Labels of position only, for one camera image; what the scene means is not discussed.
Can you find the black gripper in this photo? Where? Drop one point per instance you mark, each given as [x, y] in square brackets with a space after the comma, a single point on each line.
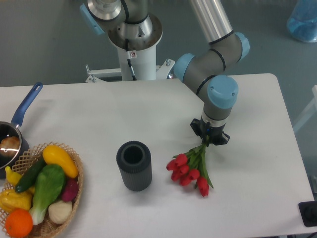
[203, 129]

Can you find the red tulip bouquet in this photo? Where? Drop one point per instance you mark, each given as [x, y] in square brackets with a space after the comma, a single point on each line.
[190, 167]

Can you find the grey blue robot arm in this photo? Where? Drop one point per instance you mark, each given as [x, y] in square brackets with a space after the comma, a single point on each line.
[203, 75]

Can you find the dark grey ribbed vase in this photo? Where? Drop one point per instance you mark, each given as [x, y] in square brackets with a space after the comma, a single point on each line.
[135, 164]

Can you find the black device at edge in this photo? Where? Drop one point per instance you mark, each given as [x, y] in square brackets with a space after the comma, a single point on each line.
[308, 211]

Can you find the blue plastic bag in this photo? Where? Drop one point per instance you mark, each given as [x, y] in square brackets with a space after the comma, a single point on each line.
[302, 23]

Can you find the purple red radish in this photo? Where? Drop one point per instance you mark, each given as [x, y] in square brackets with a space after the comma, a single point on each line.
[70, 191]

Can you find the yellow squash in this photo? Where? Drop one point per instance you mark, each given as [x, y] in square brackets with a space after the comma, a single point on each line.
[53, 154]

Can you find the green bok choy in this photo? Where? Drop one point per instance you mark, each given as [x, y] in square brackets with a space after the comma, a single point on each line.
[48, 186]

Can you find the white garlic bulb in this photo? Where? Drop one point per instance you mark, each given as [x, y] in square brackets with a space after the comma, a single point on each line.
[60, 211]

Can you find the green cucumber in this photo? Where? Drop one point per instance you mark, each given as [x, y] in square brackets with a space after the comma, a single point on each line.
[29, 177]

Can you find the woven wicker basket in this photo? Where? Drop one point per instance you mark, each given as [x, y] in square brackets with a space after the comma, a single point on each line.
[47, 228]

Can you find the brown bread roll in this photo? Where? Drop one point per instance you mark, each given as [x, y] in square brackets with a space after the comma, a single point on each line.
[9, 146]

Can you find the yellow banana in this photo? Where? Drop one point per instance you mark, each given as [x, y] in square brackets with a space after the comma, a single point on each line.
[13, 178]

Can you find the orange fruit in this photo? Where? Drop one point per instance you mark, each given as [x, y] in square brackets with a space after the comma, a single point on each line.
[19, 223]

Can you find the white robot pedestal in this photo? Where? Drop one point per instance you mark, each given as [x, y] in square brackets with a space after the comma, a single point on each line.
[136, 46]

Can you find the blue handled saucepan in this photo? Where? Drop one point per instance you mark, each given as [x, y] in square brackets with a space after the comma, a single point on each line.
[8, 129]

